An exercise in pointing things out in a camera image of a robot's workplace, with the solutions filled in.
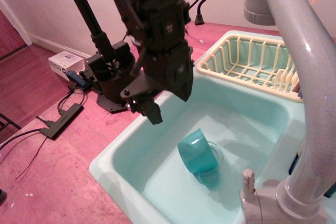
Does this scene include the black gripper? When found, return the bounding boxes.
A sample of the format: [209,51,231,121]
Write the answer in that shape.
[120,42,194,125]

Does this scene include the teal plastic cup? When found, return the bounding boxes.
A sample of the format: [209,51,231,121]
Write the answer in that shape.
[177,129,224,187]

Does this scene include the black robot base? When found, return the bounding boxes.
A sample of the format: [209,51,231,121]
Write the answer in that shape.
[80,40,141,113]

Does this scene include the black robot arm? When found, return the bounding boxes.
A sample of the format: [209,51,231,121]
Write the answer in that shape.
[114,0,194,124]

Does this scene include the light teal toy sink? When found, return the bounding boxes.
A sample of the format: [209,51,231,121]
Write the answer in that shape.
[89,30,336,224]

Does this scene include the black tripod pole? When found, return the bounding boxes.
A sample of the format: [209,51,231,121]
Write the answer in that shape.
[74,0,116,62]

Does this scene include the blue clamp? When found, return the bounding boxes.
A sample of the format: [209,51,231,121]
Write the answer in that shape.
[66,70,89,89]

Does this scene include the cream dish rack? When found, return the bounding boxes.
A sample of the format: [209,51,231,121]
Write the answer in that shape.
[197,32,303,103]

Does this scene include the white oculus box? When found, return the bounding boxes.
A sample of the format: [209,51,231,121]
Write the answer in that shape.
[48,51,85,81]

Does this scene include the black usb hub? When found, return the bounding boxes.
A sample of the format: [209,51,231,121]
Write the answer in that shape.
[36,103,84,140]

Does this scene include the grey toy faucet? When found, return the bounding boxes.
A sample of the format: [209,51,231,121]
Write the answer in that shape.
[239,0,336,224]

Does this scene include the grey cable on table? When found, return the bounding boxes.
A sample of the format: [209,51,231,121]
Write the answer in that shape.
[0,129,43,151]

